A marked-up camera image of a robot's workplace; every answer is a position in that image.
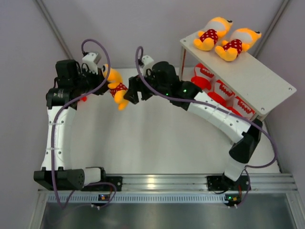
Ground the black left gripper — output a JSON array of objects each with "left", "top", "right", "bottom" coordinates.
[{"left": 72, "top": 66, "right": 112, "bottom": 96}]

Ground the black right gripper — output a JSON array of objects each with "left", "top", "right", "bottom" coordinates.
[{"left": 124, "top": 69, "right": 169, "bottom": 105}]

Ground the yellow plush polka-dot front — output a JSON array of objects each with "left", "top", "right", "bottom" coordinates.
[{"left": 107, "top": 68, "right": 129, "bottom": 111}]

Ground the yellow plush polka-dot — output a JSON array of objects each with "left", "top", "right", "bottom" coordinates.
[
  {"left": 214, "top": 28, "right": 262, "bottom": 62},
  {"left": 107, "top": 68, "right": 129, "bottom": 111},
  {"left": 193, "top": 17, "right": 233, "bottom": 51}
]

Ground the red shark plush back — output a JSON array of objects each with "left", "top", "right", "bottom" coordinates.
[{"left": 191, "top": 63, "right": 214, "bottom": 90}]

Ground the red shark plush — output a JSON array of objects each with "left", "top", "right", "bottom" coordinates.
[
  {"left": 208, "top": 80, "right": 235, "bottom": 107},
  {"left": 191, "top": 63, "right": 214, "bottom": 90},
  {"left": 79, "top": 95, "right": 87, "bottom": 102},
  {"left": 226, "top": 96, "right": 255, "bottom": 120}
]

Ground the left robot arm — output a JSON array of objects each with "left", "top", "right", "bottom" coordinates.
[{"left": 33, "top": 60, "right": 108, "bottom": 191}]

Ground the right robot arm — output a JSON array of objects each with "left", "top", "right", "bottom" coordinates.
[{"left": 124, "top": 60, "right": 262, "bottom": 189}]

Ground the white two-tier shelf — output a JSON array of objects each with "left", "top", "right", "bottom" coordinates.
[{"left": 176, "top": 31, "right": 297, "bottom": 146}]

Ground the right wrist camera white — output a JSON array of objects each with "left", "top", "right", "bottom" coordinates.
[{"left": 139, "top": 55, "right": 155, "bottom": 76}]

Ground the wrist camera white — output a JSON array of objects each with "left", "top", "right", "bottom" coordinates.
[
  {"left": 139, "top": 55, "right": 155, "bottom": 76},
  {"left": 82, "top": 52, "right": 101, "bottom": 74}
]

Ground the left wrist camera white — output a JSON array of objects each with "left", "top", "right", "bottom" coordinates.
[{"left": 82, "top": 52, "right": 101, "bottom": 74}]

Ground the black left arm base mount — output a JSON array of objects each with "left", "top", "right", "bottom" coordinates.
[{"left": 81, "top": 176, "right": 123, "bottom": 192}]

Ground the white slotted cable duct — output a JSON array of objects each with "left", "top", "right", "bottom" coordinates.
[{"left": 59, "top": 193, "right": 239, "bottom": 204}]

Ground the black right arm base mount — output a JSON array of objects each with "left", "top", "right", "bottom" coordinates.
[{"left": 207, "top": 175, "right": 239, "bottom": 192}]

